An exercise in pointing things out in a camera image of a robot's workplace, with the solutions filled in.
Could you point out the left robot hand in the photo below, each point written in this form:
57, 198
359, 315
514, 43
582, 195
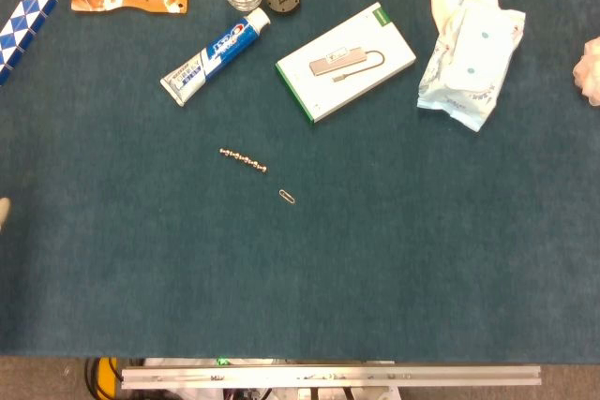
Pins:
3, 210

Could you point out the small bead chain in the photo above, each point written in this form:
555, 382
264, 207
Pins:
243, 159

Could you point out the blue white snake puzzle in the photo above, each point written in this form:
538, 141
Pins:
21, 29

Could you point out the blue white toothpaste tube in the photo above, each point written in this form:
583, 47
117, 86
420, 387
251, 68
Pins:
220, 53

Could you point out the metal paper clip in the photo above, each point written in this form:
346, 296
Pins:
287, 196

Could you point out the green table mat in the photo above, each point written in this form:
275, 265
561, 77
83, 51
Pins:
300, 212

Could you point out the white USB hub box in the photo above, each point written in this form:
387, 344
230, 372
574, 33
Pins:
347, 63

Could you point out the white wet wipes pack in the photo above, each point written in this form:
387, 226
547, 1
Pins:
469, 67

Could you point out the aluminium profile rail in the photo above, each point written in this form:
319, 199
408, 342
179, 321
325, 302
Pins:
328, 375

